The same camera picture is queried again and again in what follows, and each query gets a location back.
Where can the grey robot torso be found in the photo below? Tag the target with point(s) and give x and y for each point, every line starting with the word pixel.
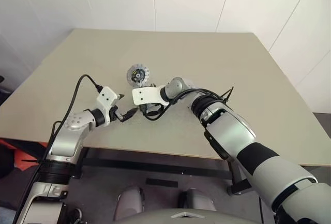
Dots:
pixel 186 215

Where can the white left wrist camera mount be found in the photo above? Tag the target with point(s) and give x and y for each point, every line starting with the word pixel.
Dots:
pixel 106 98

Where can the silver motor housing copper windings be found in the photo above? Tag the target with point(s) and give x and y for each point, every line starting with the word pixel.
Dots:
pixel 141 83

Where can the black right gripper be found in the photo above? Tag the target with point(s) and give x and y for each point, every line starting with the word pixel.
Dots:
pixel 149 109

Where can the silver hinged motor lid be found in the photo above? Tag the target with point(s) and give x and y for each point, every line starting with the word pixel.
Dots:
pixel 137 73

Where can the grey left robot foot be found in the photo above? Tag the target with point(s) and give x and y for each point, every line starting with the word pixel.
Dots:
pixel 130 202

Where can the grey robot foot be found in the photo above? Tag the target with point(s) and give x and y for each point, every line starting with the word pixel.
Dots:
pixel 130 202
pixel 197 199

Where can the grey right robot foot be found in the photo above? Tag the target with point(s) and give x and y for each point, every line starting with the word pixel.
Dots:
pixel 197 199

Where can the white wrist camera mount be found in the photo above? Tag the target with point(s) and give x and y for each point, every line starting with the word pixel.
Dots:
pixel 147 95
pixel 106 98

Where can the black table frame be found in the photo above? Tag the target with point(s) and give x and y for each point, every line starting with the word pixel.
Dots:
pixel 155 163

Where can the black flat floor plate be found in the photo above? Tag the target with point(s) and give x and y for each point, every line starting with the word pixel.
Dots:
pixel 162 183

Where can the orange red object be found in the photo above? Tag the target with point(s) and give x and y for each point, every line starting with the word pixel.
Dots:
pixel 24 155

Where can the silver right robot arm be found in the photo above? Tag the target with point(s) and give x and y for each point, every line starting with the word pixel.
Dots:
pixel 227 125

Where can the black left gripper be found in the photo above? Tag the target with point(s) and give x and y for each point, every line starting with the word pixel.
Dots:
pixel 114 115

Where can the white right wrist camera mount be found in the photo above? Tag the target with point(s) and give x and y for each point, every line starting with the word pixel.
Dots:
pixel 147 95

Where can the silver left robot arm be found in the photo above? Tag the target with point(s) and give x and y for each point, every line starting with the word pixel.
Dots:
pixel 67 141

